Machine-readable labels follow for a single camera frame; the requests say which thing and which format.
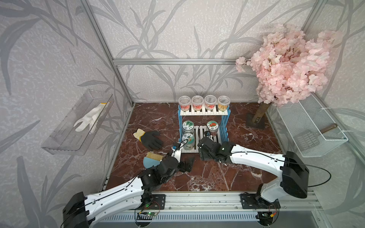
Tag red strawberry label jar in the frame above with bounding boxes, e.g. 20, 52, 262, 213
206, 120, 219, 136

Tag flower label jar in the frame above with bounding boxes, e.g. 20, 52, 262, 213
182, 133, 195, 150

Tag wooden handled brush in basket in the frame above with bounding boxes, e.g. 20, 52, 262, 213
320, 123, 337, 134

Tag black and yellow work glove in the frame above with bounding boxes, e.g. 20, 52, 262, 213
133, 128, 163, 151

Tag white wire mesh basket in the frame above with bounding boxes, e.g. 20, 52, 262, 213
278, 95, 348, 158

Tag blue and white wooden shelf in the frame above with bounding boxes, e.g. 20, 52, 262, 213
178, 105, 231, 154

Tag clear lidded seed container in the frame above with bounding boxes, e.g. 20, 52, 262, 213
191, 96, 204, 112

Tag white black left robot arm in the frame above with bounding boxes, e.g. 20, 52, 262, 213
61, 156, 194, 228

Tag clear container red seed packet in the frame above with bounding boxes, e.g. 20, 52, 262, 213
178, 96, 192, 112

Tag aluminium front rail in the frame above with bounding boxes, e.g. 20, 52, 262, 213
156, 192, 322, 212

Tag clear plastic seed container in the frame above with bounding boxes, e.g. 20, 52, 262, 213
204, 95, 217, 111

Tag green tree label jar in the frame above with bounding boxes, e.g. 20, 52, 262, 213
182, 120, 194, 134

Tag clear acrylic wall tray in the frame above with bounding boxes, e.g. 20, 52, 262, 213
41, 89, 115, 156

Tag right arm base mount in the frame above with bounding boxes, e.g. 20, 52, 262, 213
240, 184, 281, 210

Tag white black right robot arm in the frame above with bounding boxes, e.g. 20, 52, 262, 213
197, 137, 309, 205

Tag pink blossom artificial tree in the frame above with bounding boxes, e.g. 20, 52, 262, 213
235, 24, 342, 129

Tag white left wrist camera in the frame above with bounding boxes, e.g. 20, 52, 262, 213
171, 145, 182, 162

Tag white glove in tray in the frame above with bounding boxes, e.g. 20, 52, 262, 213
74, 103, 106, 135

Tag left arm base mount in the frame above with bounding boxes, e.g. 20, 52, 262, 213
137, 192, 166, 211

